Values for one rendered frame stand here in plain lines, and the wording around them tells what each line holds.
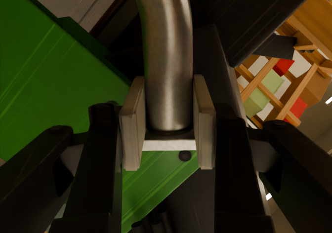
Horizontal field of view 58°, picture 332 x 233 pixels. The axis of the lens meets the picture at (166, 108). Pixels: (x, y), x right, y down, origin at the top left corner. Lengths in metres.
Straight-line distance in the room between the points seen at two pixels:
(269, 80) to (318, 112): 5.95
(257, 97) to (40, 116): 3.37
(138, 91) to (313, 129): 9.60
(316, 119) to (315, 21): 8.74
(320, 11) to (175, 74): 0.85
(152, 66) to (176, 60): 0.01
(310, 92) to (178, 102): 4.05
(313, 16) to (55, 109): 0.85
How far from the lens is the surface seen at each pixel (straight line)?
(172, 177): 0.24
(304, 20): 0.98
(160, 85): 0.17
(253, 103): 3.52
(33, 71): 0.23
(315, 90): 4.30
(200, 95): 0.15
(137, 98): 0.15
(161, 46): 0.17
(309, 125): 9.68
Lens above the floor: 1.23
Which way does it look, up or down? 2 degrees down
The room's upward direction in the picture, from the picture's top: 135 degrees clockwise
